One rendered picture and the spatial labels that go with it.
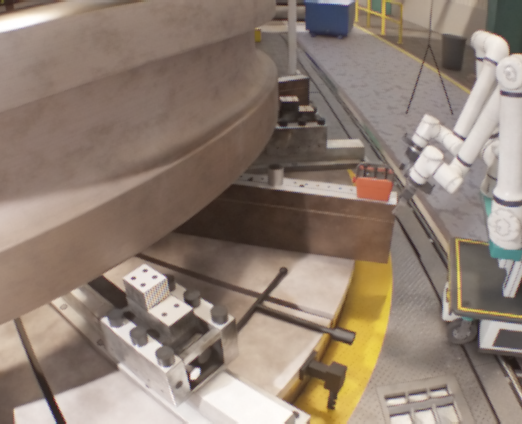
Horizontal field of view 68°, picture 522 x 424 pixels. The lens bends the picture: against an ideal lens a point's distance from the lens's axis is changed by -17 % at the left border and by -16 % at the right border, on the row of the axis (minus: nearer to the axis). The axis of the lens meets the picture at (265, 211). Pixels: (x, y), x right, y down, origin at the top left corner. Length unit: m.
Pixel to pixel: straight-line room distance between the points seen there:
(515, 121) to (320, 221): 1.21
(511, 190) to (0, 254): 1.82
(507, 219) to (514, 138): 0.33
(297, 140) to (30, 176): 2.20
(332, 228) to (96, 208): 1.35
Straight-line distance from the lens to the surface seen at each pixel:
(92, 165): 1.58
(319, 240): 2.47
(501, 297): 2.48
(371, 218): 2.36
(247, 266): 2.44
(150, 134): 1.73
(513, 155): 1.78
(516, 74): 1.69
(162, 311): 1.57
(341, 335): 2.03
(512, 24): 11.04
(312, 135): 3.27
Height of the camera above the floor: 1.81
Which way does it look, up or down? 31 degrees down
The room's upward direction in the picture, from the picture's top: 1 degrees counter-clockwise
